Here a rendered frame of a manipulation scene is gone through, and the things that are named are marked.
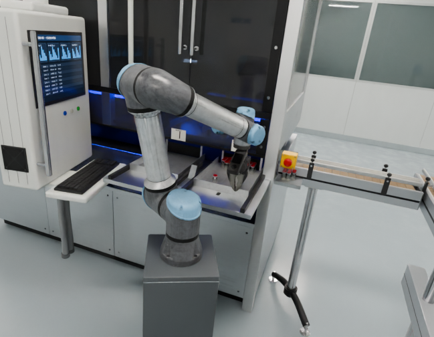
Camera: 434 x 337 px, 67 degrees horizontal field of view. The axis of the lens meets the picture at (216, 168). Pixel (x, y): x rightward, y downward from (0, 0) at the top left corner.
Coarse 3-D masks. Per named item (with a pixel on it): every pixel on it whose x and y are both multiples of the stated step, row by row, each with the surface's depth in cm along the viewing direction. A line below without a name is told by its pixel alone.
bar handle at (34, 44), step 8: (32, 32) 123; (32, 40) 124; (32, 48) 126; (40, 64) 129; (40, 72) 130; (40, 80) 130; (40, 88) 131; (40, 96) 132; (40, 104) 134; (40, 112) 135; (40, 120) 136; (48, 144) 141; (48, 152) 142; (48, 160) 143; (48, 168) 144; (48, 176) 146
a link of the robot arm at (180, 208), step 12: (180, 192) 112; (192, 192) 113; (168, 204) 107; (180, 204) 106; (192, 204) 107; (168, 216) 109; (180, 216) 106; (192, 216) 107; (168, 228) 110; (180, 228) 107; (192, 228) 109
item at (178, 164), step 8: (168, 152) 188; (136, 160) 164; (176, 160) 177; (184, 160) 178; (192, 160) 179; (200, 160) 177; (136, 168) 159; (144, 168) 157; (176, 168) 167; (184, 168) 168; (176, 176) 153
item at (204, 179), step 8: (216, 160) 177; (208, 168) 166; (216, 168) 172; (200, 176) 156; (208, 176) 162; (224, 176) 164; (248, 176) 166; (256, 176) 167; (200, 184) 149; (208, 184) 148; (216, 184) 147; (224, 184) 155; (248, 184) 157; (224, 192) 147; (232, 192) 145; (240, 192) 144; (248, 192) 143
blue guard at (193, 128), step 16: (96, 96) 184; (112, 96) 181; (96, 112) 188; (112, 112) 184; (128, 112) 181; (160, 112) 174; (128, 128) 184; (176, 128) 174; (192, 128) 171; (208, 128) 168; (224, 144) 168
